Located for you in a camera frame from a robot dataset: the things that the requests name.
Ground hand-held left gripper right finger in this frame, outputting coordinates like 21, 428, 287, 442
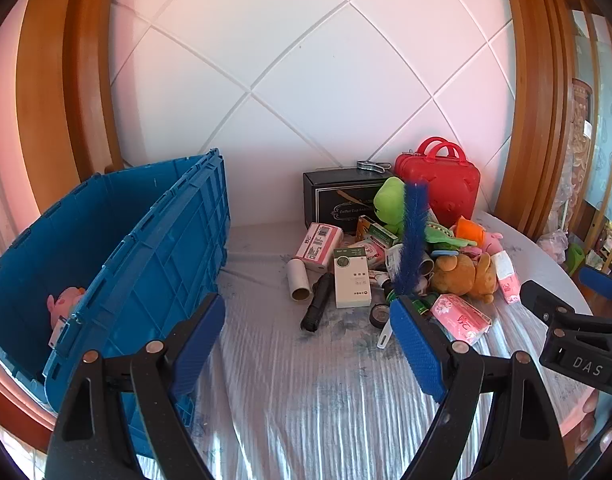
388, 295, 569, 480

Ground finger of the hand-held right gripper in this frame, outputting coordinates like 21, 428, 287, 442
577, 265, 612, 302
518, 280, 579, 328

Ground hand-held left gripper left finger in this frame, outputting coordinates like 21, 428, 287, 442
45, 292, 227, 480

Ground green label syrup bottle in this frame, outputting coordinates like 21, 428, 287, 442
411, 295, 439, 318

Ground blue plastic crate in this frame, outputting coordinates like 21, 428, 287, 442
0, 148, 231, 433

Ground white mask packet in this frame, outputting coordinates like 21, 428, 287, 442
384, 243, 405, 277

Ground person's right hand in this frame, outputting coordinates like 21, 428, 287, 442
580, 391, 604, 456

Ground green plastic object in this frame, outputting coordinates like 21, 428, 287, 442
566, 242, 586, 276

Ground pink plastic bag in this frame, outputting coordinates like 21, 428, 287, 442
538, 230, 569, 263

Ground pink floral tissue pack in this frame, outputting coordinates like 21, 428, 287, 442
430, 294, 492, 346

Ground pink pig toy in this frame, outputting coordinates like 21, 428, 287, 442
478, 232, 505, 256

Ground brown teddy bear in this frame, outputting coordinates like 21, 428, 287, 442
430, 252, 499, 303

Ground white and green box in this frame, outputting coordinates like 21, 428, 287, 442
332, 247, 373, 309

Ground pink round packet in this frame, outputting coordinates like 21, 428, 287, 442
353, 240, 391, 268

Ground blue bottle brush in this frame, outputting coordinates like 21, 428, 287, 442
395, 182, 431, 296

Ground white cardboard roll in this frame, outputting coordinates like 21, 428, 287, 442
287, 257, 313, 303

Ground orange and green box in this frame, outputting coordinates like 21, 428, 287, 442
356, 215, 399, 248

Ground pink plush toy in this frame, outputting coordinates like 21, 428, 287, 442
46, 287, 87, 348

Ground pink and white box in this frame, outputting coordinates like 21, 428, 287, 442
295, 222, 344, 267

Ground red toy suitcase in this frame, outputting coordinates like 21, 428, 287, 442
395, 137, 481, 228

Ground green frog plush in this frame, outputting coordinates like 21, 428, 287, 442
375, 176, 411, 236

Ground patterned curtain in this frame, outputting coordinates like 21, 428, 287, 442
570, 79, 594, 161

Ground black cardboard box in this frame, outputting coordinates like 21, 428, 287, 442
303, 167, 401, 233

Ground pink curtain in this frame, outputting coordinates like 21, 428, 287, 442
0, 35, 42, 281

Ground wooden frame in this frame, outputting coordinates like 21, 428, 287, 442
16, 0, 127, 181
496, 0, 581, 241

